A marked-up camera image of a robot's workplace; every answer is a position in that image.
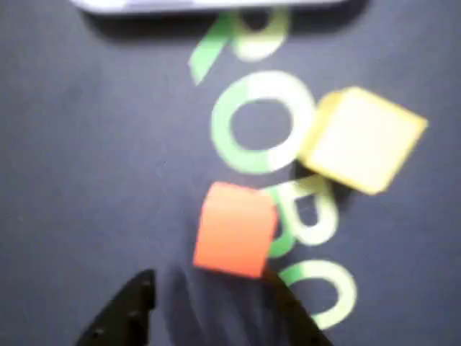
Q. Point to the dark mat with WOWROBO print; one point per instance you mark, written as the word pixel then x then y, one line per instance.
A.
pixel 90 162

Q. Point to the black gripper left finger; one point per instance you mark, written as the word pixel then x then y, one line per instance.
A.
pixel 122 313

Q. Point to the white rectangular tray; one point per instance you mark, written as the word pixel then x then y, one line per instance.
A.
pixel 209 5

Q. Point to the yellow wooden block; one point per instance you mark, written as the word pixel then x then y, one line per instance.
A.
pixel 363 140

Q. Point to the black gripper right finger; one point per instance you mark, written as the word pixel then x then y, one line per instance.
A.
pixel 299 317

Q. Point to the orange wooden block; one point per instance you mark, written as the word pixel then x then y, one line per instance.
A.
pixel 234 230

